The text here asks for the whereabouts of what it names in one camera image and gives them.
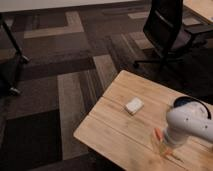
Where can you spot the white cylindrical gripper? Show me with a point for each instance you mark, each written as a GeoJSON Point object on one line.
{"type": "Point", "coordinates": [173, 139]}

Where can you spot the orange red pepper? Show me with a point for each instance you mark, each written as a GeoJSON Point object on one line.
{"type": "Point", "coordinates": [159, 136]}

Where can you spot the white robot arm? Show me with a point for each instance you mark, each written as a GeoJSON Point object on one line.
{"type": "Point", "coordinates": [182, 122]}

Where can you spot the blue patterned ceramic bowl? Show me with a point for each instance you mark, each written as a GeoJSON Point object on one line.
{"type": "Point", "coordinates": [180, 101]}

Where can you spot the white rectangular sponge block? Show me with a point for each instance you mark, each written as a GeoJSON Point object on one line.
{"type": "Point", "coordinates": [134, 105]}

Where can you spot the black office chair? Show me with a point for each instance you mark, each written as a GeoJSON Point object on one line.
{"type": "Point", "coordinates": [165, 31]}

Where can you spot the light wooden desk corner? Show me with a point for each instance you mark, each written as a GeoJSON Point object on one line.
{"type": "Point", "coordinates": [203, 8]}

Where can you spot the black metal stand leg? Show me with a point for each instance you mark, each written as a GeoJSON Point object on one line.
{"type": "Point", "coordinates": [9, 67]}

